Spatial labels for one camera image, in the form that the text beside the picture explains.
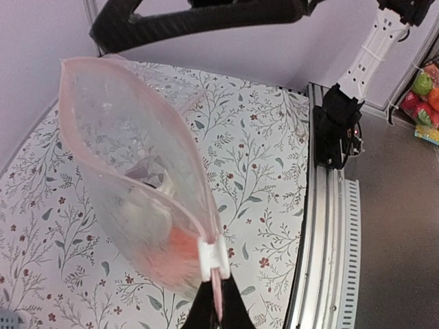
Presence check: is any floral patterned table mat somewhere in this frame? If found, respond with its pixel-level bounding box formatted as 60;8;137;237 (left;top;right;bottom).
1;56;309;328

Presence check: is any orange pepper toy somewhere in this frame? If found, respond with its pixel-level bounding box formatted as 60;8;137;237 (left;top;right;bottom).
163;226;200;284

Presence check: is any light blue plastic basket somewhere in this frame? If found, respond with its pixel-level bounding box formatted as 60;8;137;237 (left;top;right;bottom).
0;307;29;329

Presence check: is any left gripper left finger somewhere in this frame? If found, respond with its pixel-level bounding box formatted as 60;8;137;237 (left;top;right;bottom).
181;282;219;329

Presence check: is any right aluminium frame post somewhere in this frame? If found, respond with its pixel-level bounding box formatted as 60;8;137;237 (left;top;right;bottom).
385;17;438;117

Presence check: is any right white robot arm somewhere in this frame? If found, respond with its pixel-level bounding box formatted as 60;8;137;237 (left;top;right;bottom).
89;1;432;170

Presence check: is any front aluminium rail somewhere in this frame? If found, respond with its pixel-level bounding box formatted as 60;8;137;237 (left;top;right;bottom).
284;82;361;329

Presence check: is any white garlic toy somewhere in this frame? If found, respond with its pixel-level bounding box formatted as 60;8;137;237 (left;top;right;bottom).
119;169;178;241

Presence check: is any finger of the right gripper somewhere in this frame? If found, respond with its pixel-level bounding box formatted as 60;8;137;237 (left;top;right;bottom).
89;0;311;54

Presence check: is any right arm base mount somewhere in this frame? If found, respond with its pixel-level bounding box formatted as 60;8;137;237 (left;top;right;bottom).
312;84;363;170

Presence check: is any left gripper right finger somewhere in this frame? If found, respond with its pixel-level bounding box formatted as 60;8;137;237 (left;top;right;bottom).
219;275;255;329

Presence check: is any clear zip bag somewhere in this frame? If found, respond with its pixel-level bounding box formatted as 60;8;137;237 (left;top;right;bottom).
126;61;206;114
58;56;220;299

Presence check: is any colourful toy food pile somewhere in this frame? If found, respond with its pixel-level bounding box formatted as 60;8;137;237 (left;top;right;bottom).
399;62;438;146

